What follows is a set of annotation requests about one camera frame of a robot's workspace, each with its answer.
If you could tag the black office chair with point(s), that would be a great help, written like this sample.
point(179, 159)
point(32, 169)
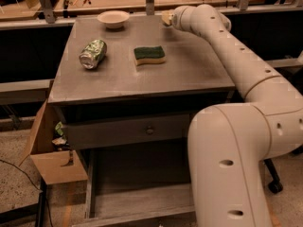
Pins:
point(275, 186)

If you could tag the open grey middle drawer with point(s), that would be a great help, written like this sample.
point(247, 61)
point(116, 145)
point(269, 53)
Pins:
point(139, 185)

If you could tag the crushed green soda can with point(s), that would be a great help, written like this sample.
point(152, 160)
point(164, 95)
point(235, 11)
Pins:
point(92, 54)

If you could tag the foam padded gripper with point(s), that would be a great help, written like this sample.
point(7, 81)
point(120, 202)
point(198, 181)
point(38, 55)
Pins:
point(174, 18)

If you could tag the brown cardboard box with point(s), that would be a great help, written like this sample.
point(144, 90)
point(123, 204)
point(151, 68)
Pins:
point(55, 166)

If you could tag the green yellow sponge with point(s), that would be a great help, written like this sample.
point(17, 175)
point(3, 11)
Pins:
point(149, 55)

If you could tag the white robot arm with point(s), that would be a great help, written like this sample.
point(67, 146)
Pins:
point(227, 142)

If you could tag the closed grey top drawer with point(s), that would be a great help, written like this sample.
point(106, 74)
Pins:
point(107, 133)

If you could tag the grey wooden drawer cabinet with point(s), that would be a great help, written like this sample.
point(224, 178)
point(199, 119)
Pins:
point(191, 77)

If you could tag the white ceramic bowl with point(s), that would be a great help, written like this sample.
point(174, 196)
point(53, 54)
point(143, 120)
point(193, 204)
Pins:
point(114, 19)

